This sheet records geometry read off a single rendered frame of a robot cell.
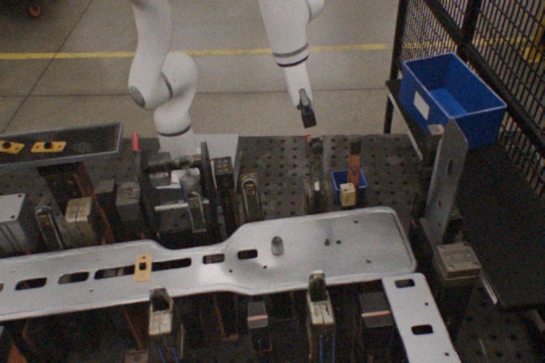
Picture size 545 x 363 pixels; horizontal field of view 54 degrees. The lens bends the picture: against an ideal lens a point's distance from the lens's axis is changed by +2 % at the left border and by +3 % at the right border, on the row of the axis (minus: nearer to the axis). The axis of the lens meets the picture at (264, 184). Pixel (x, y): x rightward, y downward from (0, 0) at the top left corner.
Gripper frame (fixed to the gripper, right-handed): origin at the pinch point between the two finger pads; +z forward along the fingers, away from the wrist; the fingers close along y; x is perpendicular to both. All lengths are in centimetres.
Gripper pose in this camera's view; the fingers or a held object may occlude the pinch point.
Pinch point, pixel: (306, 113)
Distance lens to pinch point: 129.9
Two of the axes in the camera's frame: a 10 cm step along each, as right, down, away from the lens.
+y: 1.2, 5.9, -8.0
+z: 2.6, 7.6, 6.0
